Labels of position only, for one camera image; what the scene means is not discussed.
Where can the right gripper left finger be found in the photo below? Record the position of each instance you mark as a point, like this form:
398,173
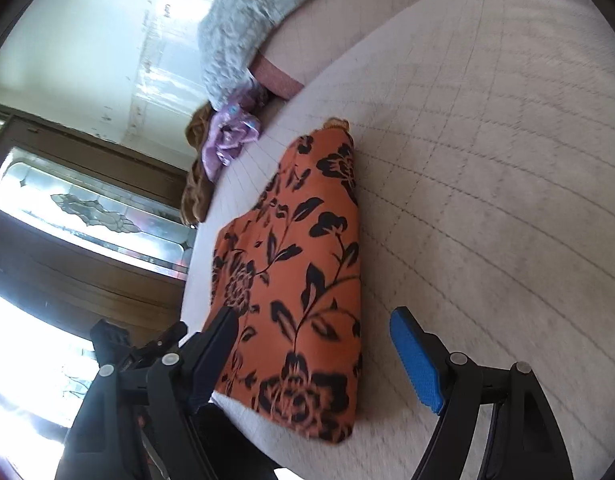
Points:
178,384

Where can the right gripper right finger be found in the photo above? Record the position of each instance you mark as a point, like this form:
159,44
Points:
524,439

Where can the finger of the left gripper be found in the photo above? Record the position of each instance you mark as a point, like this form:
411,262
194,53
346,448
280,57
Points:
167,341

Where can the orange floral blouse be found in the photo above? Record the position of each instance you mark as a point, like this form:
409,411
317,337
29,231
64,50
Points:
290,269

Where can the stained glass wooden door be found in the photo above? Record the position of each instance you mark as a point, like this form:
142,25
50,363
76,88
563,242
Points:
89,230

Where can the brown garment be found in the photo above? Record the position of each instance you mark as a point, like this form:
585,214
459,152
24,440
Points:
198,191

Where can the purple floral garment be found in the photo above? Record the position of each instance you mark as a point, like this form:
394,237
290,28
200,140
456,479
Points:
233,126

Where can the pink quilted bed cover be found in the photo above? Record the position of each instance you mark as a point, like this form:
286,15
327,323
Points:
484,135

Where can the grey quilted blanket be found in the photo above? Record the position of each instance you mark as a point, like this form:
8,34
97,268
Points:
229,37

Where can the pink bolster pillow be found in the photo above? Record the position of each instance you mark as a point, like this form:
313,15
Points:
314,36

